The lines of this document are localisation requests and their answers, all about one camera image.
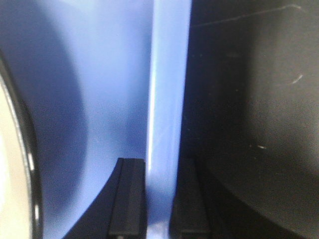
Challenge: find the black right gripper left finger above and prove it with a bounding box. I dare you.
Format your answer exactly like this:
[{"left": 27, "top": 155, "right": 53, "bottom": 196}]
[{"left": 65, "top": 158, "right": 147, "bottom": 239}]

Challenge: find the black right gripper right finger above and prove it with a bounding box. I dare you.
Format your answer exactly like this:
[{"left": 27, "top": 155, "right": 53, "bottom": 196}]
[{"left": 169, "top": 158, "right": 299, "bottom": 239}]

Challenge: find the beige plate with black rim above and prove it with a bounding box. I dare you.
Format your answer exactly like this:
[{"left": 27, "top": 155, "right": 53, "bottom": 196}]
[{"left": 0, "top": 57, "right": 43, "bottom": 239}]

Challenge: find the blue plastic tray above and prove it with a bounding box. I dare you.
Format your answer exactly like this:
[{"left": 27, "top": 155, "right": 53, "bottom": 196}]
[{"left": 0, "top": 0, "right": 192, "bottom": 239}]

